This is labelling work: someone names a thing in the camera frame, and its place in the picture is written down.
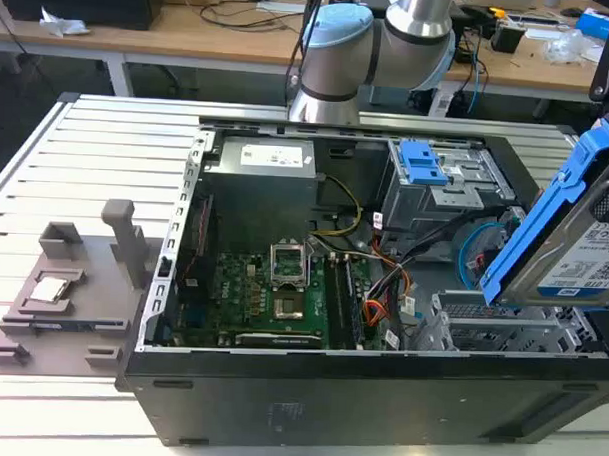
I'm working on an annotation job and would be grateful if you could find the hard disk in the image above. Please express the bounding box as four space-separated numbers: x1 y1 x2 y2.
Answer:
478 113 609 313

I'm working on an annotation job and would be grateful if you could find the blue disk data wire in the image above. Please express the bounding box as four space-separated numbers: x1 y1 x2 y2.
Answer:
455 216 507 292

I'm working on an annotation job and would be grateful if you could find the red yellow black power wire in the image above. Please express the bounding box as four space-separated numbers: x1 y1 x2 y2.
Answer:
361 259 415 335

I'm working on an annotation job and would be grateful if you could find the silver disk bay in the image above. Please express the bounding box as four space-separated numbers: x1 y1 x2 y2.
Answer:
413 288 609 361

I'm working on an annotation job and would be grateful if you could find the black RAM slot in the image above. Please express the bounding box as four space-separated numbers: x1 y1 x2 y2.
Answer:
344 257 369 350
331 256 358 350
324 256 353 350
338 256 363 350

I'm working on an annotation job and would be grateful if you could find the long black expansion slot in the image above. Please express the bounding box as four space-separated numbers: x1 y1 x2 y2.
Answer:
233 331 328 351

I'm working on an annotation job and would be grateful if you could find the blue cardboard box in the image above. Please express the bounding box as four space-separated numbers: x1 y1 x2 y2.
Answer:
574 6 609 36

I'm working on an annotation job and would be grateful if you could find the clear plastic bag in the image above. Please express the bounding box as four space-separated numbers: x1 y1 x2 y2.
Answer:
543 27 599 67

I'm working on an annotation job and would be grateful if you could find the small black device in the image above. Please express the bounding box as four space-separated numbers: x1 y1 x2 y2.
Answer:
489 20 527 55

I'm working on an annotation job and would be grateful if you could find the blue drive cage latch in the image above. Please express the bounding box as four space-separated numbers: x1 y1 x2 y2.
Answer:
397 138 452 187

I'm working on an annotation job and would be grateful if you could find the silver drive cage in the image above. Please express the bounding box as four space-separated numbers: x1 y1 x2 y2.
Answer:
380 137 520 247

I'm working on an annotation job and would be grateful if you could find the grey power supply unit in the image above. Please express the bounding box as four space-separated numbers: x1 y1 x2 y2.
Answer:
201 133 323 231

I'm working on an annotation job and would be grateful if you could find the CPU socket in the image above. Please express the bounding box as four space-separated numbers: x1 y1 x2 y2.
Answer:
271 292 307 323

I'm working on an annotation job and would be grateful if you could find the green motherboard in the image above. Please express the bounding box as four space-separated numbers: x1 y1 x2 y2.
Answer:
171 242 391 355

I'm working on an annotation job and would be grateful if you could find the black PC case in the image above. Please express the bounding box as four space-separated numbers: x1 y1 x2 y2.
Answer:
113 112 609 456

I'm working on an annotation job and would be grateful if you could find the wooden desk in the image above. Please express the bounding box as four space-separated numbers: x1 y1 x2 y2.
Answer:
0 0 605 118

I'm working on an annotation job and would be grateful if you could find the black box on desk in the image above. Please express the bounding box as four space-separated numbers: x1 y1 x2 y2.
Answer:
0 0 162 32

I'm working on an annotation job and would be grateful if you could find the crumpled white paper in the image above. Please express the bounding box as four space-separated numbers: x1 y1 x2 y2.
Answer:
37 5 92 37

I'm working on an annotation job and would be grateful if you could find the grey parts rack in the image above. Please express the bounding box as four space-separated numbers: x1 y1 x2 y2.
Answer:
0 193 165 382

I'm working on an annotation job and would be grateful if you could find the dark RAM stick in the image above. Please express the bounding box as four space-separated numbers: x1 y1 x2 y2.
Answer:
30 318 126 334

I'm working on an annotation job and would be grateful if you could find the silver CPU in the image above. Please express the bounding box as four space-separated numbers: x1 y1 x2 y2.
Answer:
28 274 70 304

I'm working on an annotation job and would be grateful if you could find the blue hanging cable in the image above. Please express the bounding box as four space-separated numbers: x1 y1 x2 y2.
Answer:
466 57 493 116

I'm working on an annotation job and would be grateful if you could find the yellow black wire bundle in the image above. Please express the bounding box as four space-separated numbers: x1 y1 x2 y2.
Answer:
309 174 366 239

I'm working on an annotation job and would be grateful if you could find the metal socket cover frame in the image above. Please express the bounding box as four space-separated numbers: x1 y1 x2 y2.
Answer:
266 242 311 292

